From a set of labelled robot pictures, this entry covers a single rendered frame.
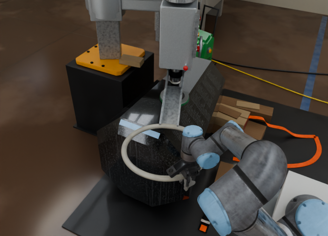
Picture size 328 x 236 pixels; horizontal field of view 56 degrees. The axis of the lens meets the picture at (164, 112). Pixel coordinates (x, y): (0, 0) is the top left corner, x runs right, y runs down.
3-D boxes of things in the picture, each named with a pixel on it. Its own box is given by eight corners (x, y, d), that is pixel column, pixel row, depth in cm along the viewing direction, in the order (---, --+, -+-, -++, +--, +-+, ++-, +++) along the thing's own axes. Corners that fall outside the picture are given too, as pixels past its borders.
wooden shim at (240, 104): (235, 106, 339) (235, 105, 339) (236, 101, 347) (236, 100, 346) (259, 110, 335) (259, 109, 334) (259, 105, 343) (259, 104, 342)
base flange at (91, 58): (73, 63, 282) (72, 58, 279) (104, 42, 316) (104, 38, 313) (119, 76, 265) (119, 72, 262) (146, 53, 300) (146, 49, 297)
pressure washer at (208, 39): (194, 64, 435) (200, 2, 381) (215, 74, 417) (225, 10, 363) (179, 74, 413) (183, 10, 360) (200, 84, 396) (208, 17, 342)
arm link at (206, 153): (219, 147, 127) (204, 130, 137) (197, 165, 128) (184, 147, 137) (227, 158, 134) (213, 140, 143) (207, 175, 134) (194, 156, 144)
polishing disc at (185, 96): (194, 97, 230) (194, 96, 229) (173, 108, 219) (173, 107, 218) (175, 85, 243) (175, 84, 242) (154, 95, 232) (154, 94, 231)
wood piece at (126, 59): (118, 64, 275) (118, 59, 272) (123, 58, 283) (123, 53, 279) (139, 67, 271) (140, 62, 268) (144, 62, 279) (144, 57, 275)
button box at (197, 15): (192, 52, 204) (195, 9, 186) (195, 52, 203) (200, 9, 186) (191, 57, 197) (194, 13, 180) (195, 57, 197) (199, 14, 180)
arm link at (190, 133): (189, 138, 135) (179, 124, 143) (186, 159, 142) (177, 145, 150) (207, 133, 138) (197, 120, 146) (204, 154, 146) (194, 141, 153)
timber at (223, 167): (225, 199, 256) (227, 190, 249) (211, 195, 259) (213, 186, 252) (231, 173, 278) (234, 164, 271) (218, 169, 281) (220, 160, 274)
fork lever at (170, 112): (166, 53, 236) (166, 47, 232) (191, 54, 235) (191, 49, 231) (153, 127, 195) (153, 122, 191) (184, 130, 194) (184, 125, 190)
